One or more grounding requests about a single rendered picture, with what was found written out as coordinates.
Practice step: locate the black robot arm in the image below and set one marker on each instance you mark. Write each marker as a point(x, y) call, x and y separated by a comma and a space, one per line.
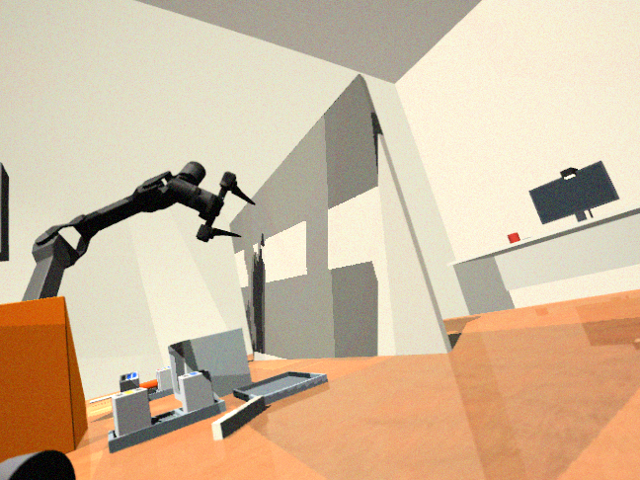
point(53, 253)

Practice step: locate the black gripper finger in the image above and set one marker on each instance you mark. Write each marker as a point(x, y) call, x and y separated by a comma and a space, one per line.
point(237, 192)
point(219, 232)

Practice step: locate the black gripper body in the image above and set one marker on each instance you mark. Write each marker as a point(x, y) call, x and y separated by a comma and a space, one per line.
point(205, 202)

